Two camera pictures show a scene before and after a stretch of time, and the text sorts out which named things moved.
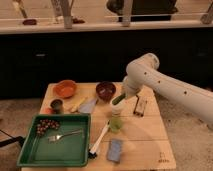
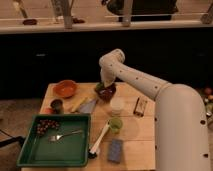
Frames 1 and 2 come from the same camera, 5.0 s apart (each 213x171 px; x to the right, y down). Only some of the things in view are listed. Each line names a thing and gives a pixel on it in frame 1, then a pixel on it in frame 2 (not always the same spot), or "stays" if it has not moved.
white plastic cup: (118, 107) stays
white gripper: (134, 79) -> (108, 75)
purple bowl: (105, 90) stays
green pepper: (118, 99) -> (99, 85)
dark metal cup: (57, 104) stays
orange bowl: (65, 88) stays
